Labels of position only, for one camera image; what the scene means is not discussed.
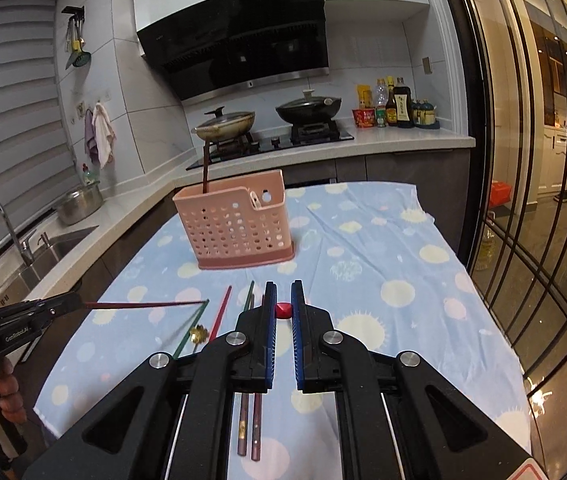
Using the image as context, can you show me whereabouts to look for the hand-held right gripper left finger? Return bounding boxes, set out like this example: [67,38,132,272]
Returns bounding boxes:
[23,281,279,480]

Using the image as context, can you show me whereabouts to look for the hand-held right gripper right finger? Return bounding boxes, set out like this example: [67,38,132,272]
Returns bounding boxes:
[291,280,551,480]

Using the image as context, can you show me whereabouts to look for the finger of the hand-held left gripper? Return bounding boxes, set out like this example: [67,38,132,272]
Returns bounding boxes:
[0,292,85,333]

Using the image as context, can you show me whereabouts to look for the red chopstick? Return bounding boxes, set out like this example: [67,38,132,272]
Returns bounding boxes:
[208,285,233,346]

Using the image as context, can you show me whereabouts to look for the brown-red chopstick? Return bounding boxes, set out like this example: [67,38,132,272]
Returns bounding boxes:
[83,300,210,310]

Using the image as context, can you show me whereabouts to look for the pink perforated utensil holder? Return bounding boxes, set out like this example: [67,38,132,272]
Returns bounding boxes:
[172,169,297,271]

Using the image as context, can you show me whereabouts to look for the hanging kitchen utensils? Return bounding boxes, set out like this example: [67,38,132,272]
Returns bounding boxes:
[66,15,92,70]

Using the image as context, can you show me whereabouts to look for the person's left hand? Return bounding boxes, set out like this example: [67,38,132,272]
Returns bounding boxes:
[0,357,23,426]

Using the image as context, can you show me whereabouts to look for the chrome curved faucet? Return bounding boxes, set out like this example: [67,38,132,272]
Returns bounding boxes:
[0,195,36,266]

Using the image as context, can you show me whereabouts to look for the steel kitchen sink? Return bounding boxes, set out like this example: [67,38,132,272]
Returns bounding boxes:
[0,225,99,306]

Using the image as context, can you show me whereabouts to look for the blue planet-print tablecloth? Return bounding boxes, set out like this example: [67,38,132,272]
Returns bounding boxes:
[33,182,534,480]

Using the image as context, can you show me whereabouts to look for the stainless steel pot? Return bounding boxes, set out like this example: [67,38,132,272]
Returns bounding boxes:
[54,183,105,226]

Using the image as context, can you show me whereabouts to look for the purple hanging towel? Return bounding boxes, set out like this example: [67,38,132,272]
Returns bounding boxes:
[84,108,100,163]

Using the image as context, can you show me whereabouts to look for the white hanging towel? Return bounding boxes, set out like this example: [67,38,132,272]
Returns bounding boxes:
[92,102,116,170]

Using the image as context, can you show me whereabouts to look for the dark base cabinet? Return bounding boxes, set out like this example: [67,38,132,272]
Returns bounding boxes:
[283,149,474,191]

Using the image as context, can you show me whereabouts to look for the grey window blind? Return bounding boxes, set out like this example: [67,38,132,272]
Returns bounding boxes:
[0,0,94,201]

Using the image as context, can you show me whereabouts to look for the yellow cooking oil jug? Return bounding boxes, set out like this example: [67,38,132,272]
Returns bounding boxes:
[473,225,497,271]

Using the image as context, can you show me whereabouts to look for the beige frying pan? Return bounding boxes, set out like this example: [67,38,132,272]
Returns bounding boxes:
[190,112,256,142]

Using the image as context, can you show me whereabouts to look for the glass pan lid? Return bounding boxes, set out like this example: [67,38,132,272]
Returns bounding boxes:
[202,106,254,131]

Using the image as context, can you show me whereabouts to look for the black wok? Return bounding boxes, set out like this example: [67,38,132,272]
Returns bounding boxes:
[276,97,344,125]

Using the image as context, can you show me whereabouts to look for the white kitchen countertop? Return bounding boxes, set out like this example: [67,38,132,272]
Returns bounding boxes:
[0,127,477,311]

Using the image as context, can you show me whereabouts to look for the black wok lid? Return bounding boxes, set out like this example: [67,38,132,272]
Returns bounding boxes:
[283,89,337,111]

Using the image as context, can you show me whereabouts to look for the red box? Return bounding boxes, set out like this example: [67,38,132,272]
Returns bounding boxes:
[488,180,514,206]

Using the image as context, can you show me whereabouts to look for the black-framed glass sliding door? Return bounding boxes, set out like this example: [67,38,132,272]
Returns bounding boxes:
[443,0,567,480]

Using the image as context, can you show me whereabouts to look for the yellow-cap brown sauce bottle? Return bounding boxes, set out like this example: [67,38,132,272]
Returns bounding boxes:
[386,76,398,127]

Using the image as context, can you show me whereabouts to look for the large dark soy sauce bottle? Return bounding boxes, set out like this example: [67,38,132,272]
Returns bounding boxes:
[394,77,415,129]

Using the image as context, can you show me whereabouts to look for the blue condiment jar set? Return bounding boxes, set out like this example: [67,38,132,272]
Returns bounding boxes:
[412,99,438,130]

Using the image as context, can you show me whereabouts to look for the black range hood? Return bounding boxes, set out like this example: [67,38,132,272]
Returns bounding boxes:
[136,0,330,103]

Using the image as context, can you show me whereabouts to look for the white sideboard cabinet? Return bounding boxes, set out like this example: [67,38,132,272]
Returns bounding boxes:
[537,127,567,196]

